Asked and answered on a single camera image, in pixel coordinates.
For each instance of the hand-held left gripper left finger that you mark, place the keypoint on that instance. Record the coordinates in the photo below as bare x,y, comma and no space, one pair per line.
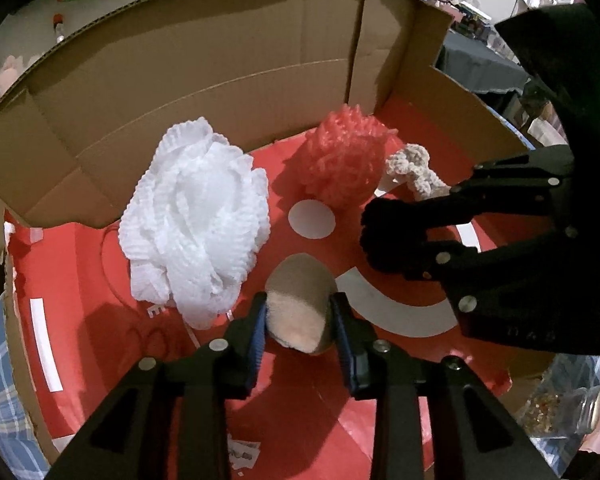
257,340

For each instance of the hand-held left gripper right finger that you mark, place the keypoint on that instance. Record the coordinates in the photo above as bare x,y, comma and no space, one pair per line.
345,345

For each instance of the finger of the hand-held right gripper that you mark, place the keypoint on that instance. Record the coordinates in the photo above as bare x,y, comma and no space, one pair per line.
480,195
455,257

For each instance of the beige round powder puff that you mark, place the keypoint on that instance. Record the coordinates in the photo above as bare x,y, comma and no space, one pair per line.
300,310

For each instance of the cream crochet scrunchie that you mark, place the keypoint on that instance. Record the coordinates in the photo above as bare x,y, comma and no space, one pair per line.
420,175

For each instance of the black scrunchie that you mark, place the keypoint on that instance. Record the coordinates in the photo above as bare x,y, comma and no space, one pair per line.
385,230

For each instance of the white mesh bath pouf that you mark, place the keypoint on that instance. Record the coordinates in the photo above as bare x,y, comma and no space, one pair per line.
190,220

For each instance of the red foam fruit net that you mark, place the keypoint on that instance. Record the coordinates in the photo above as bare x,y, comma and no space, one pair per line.
340,160

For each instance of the cardboard box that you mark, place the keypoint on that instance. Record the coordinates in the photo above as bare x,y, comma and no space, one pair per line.
205,70

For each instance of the small clear plastic jar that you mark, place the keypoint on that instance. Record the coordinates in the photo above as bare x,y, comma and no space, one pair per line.
555,407

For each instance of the dark cloth covered table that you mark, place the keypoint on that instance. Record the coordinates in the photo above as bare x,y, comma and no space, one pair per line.
480,65

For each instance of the row of cosmetic bottles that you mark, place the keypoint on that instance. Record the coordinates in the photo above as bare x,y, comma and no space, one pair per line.
460,10

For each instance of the blue plaid blanket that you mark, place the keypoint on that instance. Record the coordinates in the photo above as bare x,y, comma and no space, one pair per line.
5,410

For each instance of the pink pig plush toy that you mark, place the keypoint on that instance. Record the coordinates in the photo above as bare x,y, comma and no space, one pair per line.
7,67

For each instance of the red capped metal rod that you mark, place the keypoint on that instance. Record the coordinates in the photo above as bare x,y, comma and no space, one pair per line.
58,27

